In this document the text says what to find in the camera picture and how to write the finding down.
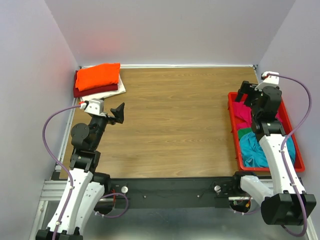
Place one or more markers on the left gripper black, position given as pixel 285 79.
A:
pixel 110 117

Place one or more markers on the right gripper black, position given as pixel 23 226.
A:
pixel 245 89

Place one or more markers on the pink t shirt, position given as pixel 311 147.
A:
pixel 242 114

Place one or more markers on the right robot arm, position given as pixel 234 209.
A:
pixel 287 203

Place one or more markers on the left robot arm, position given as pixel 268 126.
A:
pixel 84 187

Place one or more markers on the white folded t shirt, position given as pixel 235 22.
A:
pixel 106 94

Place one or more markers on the orange folded t shirt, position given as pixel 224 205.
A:
pixel 97 76

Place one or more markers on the green t shirt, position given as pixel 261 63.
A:
pixel 245 133

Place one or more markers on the red plastic bin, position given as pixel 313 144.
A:
pixel 291 144

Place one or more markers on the dark red folded t shirt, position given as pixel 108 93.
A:
pixel 77 93

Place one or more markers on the teal t shirt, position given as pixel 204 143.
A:
pixel 252 153

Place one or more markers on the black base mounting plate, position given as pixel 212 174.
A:
pixel 181 192

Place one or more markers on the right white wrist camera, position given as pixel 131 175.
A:
pixel 269 79

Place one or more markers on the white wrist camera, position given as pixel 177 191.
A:
pixel 269 79
pixel 93 107

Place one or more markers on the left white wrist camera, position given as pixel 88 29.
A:
pixel 93 107

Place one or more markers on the aluminium frame rail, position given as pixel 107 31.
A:
pixel 52 190

